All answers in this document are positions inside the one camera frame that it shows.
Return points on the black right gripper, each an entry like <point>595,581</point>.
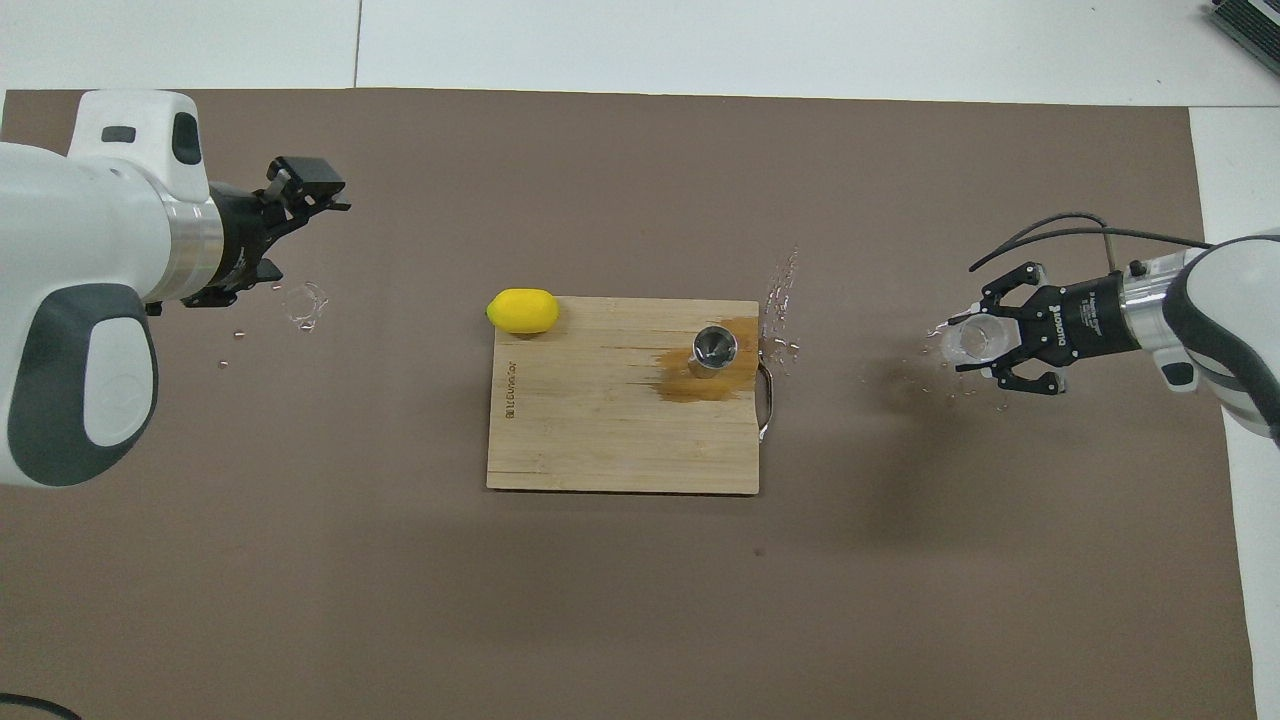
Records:
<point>1085,318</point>

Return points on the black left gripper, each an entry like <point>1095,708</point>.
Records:
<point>240,240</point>

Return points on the clear plastic cup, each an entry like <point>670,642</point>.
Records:
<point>970,342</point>

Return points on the steel jigger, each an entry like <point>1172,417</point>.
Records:
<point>712,350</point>

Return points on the yellow lemon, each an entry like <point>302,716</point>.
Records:
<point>522,311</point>

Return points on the wooden cutting board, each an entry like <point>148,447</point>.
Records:
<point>600,430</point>

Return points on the grey ribbed device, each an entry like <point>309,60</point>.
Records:
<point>1255,25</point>

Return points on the brown table mat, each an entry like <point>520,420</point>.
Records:
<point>600,600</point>

